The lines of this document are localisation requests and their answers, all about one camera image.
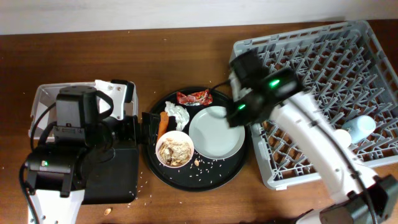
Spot red snack wrapper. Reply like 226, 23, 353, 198
177, 89, 213, 106

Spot black rectangular tray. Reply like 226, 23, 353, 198
82, 147, 139, 205

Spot crumpled white tissue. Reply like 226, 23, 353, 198
165, 101, 190, 131

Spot clear plastic bin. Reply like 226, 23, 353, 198
29, 80, 138, 143

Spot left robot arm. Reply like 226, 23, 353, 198
19, 80, 160, 223

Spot round black serving tray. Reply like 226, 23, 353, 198
142, 86, 249, 192

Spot pink bowl with scraps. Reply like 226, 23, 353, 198
155, 131, 194, 168

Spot orange carrot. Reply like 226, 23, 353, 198
157, 111, 169, 140

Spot peanut on table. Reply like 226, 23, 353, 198
104, 208, 112, 216

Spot white round plate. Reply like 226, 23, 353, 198
188, 106, 246, 160

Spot white cup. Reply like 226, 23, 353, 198
333, 129, 352, 148

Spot light blue cup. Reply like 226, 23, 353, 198
341, 115, 376, 144

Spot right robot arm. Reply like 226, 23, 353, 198
226, 51, 397, 223

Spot grey dishwasher rack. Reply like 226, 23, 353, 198
231, 21, 397, 190

